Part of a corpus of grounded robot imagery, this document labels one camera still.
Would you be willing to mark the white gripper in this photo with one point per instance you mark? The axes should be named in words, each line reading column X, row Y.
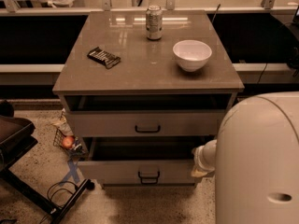
column 200, row 159

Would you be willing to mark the grey drawer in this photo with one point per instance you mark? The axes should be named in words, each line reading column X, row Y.
column 133, row 124
column 156, row 160

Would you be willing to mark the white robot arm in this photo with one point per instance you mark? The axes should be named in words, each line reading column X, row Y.
column 255, row 159

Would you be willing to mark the grey drawer cabinet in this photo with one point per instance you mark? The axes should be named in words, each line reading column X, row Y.
column 147, row 79

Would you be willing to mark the white ceramic bowl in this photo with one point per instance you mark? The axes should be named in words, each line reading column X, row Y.
column 191, row 55

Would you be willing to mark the blue tape cross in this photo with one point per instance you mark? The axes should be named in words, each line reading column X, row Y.
column 72, row 173

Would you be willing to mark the red apple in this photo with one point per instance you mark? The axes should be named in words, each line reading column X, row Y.
column 68, row 142

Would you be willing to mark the black snack bar wrapper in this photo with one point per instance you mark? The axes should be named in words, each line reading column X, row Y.
column 108, row 60

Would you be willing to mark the silver soda can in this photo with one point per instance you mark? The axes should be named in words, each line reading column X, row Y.
column 154, row 21

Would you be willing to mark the wire basket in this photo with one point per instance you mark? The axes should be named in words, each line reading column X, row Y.
column 76, row 149

